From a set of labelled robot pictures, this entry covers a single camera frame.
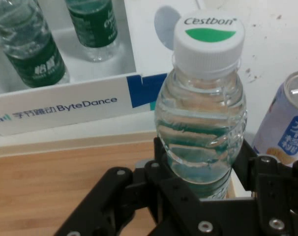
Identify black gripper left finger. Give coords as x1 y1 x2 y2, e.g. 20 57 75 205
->
57 137 204 236

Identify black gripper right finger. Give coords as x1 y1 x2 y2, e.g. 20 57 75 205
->
230 139 298 236

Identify green label water bottle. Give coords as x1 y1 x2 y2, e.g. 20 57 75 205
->
153 10 248 200
0 0 71 89
64 0 120 62

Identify blue walnut drink can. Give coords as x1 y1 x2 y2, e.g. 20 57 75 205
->
251 70 298 168

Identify white ByteDance organizer box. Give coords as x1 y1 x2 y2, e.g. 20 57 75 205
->
0 0 206 136

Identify wooden tray with cream rim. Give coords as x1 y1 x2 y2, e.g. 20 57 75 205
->
0 130 254 236

